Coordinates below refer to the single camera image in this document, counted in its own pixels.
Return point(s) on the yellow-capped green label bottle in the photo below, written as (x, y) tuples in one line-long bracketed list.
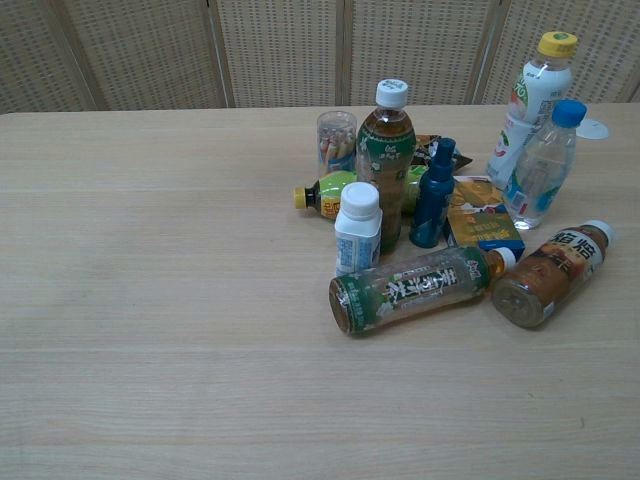
[(327, 195)]

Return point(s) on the blue-capped clear water bottle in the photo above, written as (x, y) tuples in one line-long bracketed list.
[(542, 170)]

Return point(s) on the brown tea bottle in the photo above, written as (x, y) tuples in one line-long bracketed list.
[(550, 280)]

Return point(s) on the yellow-capped white drink bottle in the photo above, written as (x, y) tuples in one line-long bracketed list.
[(525, 115)]

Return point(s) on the small white milk bottle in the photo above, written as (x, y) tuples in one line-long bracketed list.
[(356, 235)]

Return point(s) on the clear tube of biscuit sticks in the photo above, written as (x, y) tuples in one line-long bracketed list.
[(336, 145)]

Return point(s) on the green tea bottle standing upright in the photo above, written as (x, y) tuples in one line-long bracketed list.
[(385, 165)]

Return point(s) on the green tea bottle lying down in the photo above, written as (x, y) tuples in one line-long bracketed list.
[(410, 295)]

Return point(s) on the dark blue spray bottle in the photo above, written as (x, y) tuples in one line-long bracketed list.
[(433, 205)]

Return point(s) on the dark snack packet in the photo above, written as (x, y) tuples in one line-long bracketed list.
[(425, 150)]

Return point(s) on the yellow and blue carton box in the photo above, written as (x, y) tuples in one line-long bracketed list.
[(482, 220)]

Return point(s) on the woven folding screen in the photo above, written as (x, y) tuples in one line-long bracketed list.
[(280, 50)]

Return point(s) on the white round disc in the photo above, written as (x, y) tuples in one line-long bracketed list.
[(594, 131)]

